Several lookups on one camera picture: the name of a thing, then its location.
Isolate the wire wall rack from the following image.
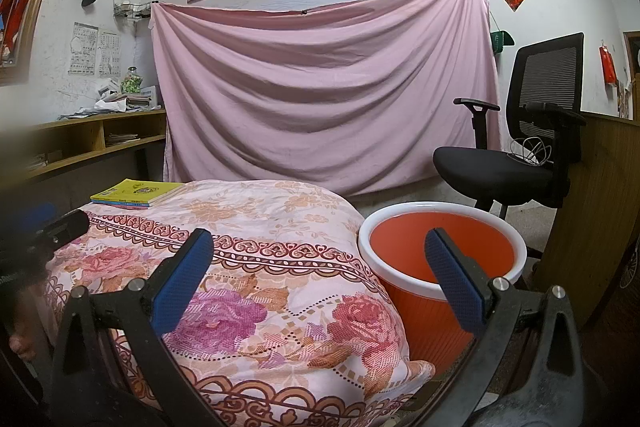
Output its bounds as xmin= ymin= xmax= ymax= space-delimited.
xmin=112 ymin=0 xmax=153 ymax=20

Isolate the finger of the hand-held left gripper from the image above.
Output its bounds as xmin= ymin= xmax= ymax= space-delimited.
xmin=35 ymin=211 xmax=91 ymax=253
xmin=10 ymin=203 xmax=56 ymax=234

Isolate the printed wall calendar sheet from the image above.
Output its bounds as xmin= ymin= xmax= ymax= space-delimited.
xmin=69 ymin=22 xmax=98 ymax=75

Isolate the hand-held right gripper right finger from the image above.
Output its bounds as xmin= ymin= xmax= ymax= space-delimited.
xmin=424 ymin=228 xmax=586 ymax=427

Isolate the person's left hand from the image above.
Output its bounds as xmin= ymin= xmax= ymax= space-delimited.
xmin=7 ymin=307 xmax=38 ymax=363

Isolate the floral blanket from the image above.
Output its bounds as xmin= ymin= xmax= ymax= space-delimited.
xmin=42 ymin=179 xmax=436 ymax=427

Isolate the yellow book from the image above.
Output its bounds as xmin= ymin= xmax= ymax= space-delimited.
xmin=91 ymin=178 xmax=186 ymax=204

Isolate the printed wall paper sheet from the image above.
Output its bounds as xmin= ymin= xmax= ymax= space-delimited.
xmin=97 ymin=30 xmax=122 ymax=76

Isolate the stack of papers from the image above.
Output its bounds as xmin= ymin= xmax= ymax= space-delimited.
xmin=25 ymin=152 xmax=63 ymax=171

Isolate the pink hanging cloth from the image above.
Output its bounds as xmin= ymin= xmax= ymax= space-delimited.
xmin=149 ymin=0 xmax=501 ymax=196

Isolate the pile of papers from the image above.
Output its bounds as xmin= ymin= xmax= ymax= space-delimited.
xmin=60 ymin=77 xmax=161 ymax=120

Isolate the white cable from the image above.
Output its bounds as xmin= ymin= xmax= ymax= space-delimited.
xmin=510 ymin=137 xmax=553 ymax=166

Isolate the glass jar with candies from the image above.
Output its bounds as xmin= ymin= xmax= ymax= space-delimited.
xmin=121 ymin=67 xmax=143 ymax=95

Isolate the black office chair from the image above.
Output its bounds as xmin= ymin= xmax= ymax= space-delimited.
xmin=432 ymin=32 xmax=587 ymax=220

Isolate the red hanging ornament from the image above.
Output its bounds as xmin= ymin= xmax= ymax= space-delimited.
xmin=599 ymin=39 xmax=617 ymax=84

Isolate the wooden shelf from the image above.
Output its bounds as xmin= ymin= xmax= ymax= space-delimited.
xmin=25 ymin=108 xmax=167 ymax=178

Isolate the green cap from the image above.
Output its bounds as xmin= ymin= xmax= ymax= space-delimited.
xmin=492 ymin=29 xmax=515 ymax=54

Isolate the orange bin with white rim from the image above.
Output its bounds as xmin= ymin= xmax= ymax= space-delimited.
xmin=357 ymin=202 xmax=527 ymax=358

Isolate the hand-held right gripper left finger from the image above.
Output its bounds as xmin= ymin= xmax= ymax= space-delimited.
xmin=50 ymin=228 xmax=213 ymax=427

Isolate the wooden desk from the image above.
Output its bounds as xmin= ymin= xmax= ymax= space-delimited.
xmin=540 ymin=111 xmax=640 ymax=328

